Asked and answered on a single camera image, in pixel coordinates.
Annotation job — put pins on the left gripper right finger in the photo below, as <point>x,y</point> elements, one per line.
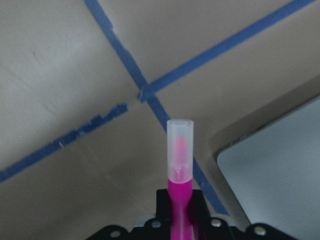
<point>197,208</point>

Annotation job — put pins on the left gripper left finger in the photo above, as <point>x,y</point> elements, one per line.
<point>163,206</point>

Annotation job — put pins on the pink marker pen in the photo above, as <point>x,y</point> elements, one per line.
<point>180,149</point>

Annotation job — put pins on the grey closed laptop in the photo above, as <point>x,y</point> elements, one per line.
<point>275,172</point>

